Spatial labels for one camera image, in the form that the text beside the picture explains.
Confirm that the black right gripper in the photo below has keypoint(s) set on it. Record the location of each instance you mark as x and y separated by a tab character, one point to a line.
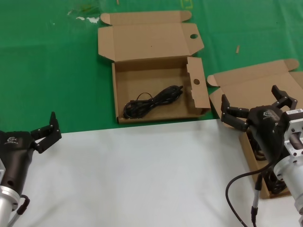
265	127

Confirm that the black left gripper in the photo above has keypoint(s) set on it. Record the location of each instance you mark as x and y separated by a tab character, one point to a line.
14	153

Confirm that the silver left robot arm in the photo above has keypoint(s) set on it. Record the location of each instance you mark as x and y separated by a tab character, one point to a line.
6	203

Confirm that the open cardboard box with holes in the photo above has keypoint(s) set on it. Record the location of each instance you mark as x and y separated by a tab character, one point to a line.
151	71

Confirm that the small wooden stick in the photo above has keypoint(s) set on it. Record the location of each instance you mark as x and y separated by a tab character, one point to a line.
237	49

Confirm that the green mat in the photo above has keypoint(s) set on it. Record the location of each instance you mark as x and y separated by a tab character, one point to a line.
47	59

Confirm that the white tape scraps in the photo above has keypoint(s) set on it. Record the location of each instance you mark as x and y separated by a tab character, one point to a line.
91	19

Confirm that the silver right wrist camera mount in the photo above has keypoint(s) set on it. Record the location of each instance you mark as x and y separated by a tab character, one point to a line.
294	132

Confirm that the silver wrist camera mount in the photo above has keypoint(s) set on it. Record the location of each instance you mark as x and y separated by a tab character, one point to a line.
2	169
294	132

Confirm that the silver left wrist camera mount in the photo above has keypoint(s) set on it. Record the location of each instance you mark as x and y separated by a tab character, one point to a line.
2	169

